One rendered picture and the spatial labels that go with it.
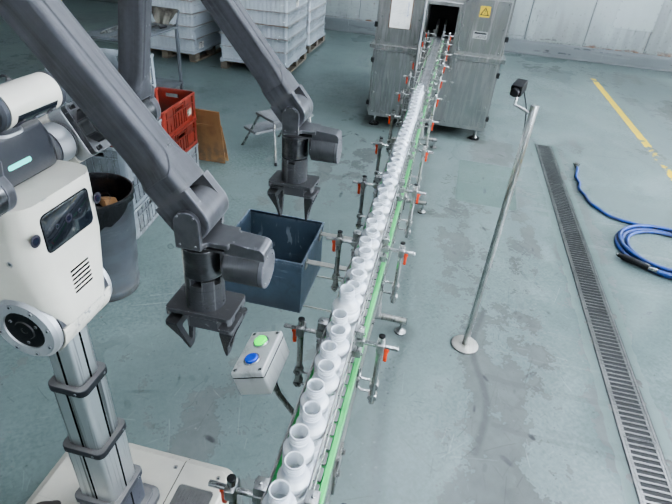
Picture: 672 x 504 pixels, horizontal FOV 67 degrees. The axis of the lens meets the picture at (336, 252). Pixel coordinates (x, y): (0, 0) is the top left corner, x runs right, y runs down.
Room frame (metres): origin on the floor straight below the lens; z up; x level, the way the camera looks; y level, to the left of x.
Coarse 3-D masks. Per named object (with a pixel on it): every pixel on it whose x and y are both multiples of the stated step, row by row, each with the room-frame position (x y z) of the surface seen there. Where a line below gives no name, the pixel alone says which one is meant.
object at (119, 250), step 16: (96, 176) 2.59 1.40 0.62; (112, 176) 2.59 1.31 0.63; (112, 192) 2.58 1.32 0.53; (128, 192) 2.53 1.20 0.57; (96, 208) 2.20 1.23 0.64; (112, 208) 2.25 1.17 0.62; (128, 208) 2.36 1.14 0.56; (112, 224) 2.25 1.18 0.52; (128, 224) 2.34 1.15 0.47; (112, 240) 2.24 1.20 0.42; (128, 240) 2.33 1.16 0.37; (112, 256) 2.24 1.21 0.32; (128, 256) 2.32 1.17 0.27; (112, 272) 2.23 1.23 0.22; (128, 272) 2.31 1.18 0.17; (112, 288) 2.23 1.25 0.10; (128, 288) 2.30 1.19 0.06
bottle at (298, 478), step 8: (288, 456) 0.54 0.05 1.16; (296, 456) 0.55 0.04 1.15; (288, 464) 0.54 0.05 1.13; (304, 464) 0.53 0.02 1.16; (280, 472) 0.53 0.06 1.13; (288, 472) 0.52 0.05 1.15; (296, 472) 0.52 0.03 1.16; (304, 472) 0.53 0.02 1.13; (288, 480) 0.52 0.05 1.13; (296, 480) 0.52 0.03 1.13; (304, 480) 0.52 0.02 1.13; (296, 488) 0.51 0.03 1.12; (304, 488) 0.51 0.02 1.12; (296, 496) 0.51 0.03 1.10; (304, 496) 0.51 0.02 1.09
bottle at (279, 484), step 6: (276, 480) 0.49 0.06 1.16; (282, 480) 0.49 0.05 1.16; (270, 486) 0.48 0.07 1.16; (276, 486) 0.49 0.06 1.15; (282, 486) 0.49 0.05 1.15; (288, 486) 0.48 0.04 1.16; (270, 492) 0.48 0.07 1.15; (276, 492) 0.51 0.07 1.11; (282, 492) 0.51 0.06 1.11; (288, 492) 0.48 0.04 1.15; (264, 498) 0.48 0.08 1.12; (270, 498) 0.46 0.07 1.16; (276, 498) 0.46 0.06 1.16; (282, 498) 0.46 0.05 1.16; (288, 498) 0.47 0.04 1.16; (294, 498) 0.49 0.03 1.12
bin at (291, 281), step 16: (240, 224) 1.68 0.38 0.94; (256, 224) 1.78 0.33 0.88; (272, 224) 1.77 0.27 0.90; (288, 224) 1.75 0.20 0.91; (304, 224) 1.74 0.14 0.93; (320, 224) 1.73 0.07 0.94; (272, 240) 1.77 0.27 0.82; (288, 240) 1.75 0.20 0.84; (304, 240) 1.74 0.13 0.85; (320, 240) 1.70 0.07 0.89; (288, 256) 1.75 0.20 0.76; (304, 256) 1.74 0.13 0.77; (320, 256) 1.72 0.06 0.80; (288, 272) 1.44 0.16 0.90; (304, 272) 1.47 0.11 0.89; (240, 288) 1.47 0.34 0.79; (256, 288) 1.46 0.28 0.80; (272, 288) 1.45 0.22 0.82; (288, 288) 1.44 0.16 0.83; (304, 288) 1.48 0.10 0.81; (272, 304) 1.45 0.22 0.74; (288, 304) 1.44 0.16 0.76
